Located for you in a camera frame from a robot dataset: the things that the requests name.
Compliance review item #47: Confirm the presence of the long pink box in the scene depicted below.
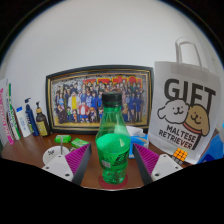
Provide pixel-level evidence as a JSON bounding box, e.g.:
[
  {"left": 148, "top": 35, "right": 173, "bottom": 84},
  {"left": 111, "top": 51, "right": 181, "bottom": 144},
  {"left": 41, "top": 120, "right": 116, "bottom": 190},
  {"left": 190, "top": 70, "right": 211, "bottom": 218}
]
[{"left": 0, "top": 87, "right": 15, "bottom": 146}]

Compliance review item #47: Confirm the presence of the blue detergent bottle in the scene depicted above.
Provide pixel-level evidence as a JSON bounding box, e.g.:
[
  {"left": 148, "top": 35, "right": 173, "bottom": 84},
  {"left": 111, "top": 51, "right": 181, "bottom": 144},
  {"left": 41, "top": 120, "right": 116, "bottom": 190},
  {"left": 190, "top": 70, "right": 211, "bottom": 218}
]
[{"left": 197, "top": 123, "right": 224, "bottom": 164}]

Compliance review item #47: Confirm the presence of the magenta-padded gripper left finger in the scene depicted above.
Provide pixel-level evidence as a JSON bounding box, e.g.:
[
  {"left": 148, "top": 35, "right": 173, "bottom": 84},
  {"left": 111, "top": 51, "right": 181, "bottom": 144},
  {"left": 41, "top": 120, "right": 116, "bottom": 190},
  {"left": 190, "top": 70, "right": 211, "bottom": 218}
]
[{"left": 41, "top": 143, "right": 93, "bottom": 186}]

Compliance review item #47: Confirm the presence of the green plastic drink bottle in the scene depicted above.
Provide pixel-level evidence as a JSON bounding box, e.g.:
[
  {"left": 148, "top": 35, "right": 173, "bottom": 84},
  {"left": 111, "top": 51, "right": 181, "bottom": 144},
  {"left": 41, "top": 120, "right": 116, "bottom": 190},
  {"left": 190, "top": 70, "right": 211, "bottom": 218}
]
[{"left": 95, "top": 91, "right": 132, "bottom": 185}]

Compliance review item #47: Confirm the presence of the flat round red coaster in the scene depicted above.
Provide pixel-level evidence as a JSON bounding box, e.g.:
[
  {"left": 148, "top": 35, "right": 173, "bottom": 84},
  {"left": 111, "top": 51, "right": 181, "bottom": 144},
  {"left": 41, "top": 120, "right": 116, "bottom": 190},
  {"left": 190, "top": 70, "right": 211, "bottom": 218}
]
[{"left": 98, "top": 173, "right": 129, "bottom": 190}]

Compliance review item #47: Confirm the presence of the amber bottle with yellow label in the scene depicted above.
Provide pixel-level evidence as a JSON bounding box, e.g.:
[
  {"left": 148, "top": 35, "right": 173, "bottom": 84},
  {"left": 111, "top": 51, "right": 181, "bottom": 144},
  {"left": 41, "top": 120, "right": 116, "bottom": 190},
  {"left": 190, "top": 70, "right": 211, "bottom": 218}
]
[{"left": 35, "top": 101, "right": 52, "bottom": 138}]

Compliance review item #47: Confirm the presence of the framed group picture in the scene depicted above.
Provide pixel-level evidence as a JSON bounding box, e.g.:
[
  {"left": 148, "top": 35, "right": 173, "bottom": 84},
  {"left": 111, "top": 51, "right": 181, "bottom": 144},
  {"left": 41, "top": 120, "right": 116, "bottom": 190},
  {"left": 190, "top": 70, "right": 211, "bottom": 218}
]
[{"left": 45, "top": 64, "right": 155, "bottom": 135}]

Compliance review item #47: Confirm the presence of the small green box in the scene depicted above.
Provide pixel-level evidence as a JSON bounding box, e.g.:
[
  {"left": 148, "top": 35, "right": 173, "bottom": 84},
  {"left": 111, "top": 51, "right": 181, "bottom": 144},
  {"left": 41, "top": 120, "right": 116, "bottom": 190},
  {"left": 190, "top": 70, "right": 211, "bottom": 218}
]
[
  {"left": 70, "top": 137, "right": 90, "bottom": 149},
  {"left": 54, "top": 134, "right": 72, "bottom": 144}
]

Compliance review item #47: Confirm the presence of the dark blue pump bottle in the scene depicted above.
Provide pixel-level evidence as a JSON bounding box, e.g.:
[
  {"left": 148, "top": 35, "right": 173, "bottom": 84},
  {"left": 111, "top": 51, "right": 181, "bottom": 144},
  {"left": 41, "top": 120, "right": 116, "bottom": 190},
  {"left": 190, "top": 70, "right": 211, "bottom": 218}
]
[{"left": 24, "top": 97, "right": 40, "bottom": 137}]

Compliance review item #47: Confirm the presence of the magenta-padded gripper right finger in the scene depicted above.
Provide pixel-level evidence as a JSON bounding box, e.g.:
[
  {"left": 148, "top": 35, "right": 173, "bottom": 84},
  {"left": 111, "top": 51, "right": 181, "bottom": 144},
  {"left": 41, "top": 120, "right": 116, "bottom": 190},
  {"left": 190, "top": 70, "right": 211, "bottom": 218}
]
[{"left": 132, "top": 143, "right": 184, "bottom": 186}]

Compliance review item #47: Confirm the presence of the white printed paper gift bag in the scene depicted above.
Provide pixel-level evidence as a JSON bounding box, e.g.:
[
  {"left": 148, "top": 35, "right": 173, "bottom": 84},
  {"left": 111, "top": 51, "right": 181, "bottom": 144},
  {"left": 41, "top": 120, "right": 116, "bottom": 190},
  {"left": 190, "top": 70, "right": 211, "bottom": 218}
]
[{"left": 148, "top": 37, "right": 222, "bottom": 165}]

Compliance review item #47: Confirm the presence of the blue tissue pack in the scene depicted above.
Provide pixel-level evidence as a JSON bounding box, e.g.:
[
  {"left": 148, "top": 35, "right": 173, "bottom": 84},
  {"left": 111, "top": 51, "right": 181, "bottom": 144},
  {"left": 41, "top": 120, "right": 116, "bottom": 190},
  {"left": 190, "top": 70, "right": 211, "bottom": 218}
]
[{"left": 126, "top": 125, "right": 150, "bottom": 159}]

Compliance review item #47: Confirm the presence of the white bottle with blue cap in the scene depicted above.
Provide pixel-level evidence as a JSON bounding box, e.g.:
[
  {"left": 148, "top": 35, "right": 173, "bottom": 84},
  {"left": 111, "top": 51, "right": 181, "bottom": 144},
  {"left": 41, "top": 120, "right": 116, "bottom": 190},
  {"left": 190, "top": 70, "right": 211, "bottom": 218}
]
[{"left": 15, "top": 106, "right": 32, "bottom": 139}]

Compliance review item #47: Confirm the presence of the orange yellow puzzle cube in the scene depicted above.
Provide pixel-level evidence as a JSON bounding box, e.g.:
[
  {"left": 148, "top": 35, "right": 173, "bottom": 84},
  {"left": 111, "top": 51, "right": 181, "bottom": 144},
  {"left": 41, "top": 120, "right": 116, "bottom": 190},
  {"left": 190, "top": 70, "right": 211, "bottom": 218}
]
[{"left": 172, "top": 147, "right": 189, "bottom": 165}]

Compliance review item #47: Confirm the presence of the white flat panel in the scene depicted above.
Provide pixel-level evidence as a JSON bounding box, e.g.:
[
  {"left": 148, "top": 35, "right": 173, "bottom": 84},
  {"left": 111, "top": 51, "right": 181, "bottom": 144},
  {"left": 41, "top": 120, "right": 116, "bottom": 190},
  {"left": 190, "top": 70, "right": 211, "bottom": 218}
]
[{"left": 0, "top": 78, "right": 8, "bottom": 93}]

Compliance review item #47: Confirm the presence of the long white green box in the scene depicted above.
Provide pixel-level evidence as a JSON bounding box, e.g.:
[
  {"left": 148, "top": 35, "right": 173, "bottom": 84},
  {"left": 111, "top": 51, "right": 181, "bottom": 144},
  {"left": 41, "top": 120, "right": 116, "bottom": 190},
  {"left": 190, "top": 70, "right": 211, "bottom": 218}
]
[{"left": 7, "top": 83, "right": 22, "bottom": 141}]

